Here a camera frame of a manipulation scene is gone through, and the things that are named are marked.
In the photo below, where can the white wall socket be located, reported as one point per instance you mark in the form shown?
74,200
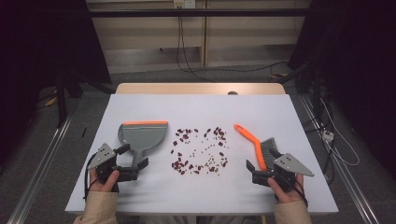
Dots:
184,3

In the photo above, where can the red beans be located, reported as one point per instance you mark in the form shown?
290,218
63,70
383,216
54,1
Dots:
186,136

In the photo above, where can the person's left hand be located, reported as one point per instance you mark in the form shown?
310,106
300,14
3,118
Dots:
104,187

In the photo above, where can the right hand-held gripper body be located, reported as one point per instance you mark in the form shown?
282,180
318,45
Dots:
292,166

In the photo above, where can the person's legs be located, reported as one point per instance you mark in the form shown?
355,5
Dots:
199,220

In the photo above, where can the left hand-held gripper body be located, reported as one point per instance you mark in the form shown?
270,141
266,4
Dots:
124,173

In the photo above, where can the black horizontal crossbar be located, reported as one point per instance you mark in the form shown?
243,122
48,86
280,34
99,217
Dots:
199,12

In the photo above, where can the yellow tape strip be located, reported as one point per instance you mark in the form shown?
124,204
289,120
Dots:
51,101
279,75

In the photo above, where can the dark curtain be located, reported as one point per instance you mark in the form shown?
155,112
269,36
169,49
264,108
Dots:
358,62
37,46

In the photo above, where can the person's right hand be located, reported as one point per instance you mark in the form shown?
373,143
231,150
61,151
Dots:
289,196

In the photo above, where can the small tan beans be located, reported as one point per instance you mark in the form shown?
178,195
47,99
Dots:
206,151

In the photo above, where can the orange brush grey bristles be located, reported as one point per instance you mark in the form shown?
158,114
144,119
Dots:
257,147

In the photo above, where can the metal floor rail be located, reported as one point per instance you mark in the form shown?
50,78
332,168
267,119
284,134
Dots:
40,165
345,174

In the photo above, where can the black metal stand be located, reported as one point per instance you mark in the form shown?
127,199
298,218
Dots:
61,99
317,93

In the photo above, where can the grey dustpan orange lip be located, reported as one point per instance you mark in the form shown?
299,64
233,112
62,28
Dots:
141,137

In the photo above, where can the wooden table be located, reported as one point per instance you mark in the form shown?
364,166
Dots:
186,88

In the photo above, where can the small black stick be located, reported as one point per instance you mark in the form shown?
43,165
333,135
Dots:
84,132

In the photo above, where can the white power adapter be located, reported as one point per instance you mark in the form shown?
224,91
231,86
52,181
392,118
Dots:
328,135

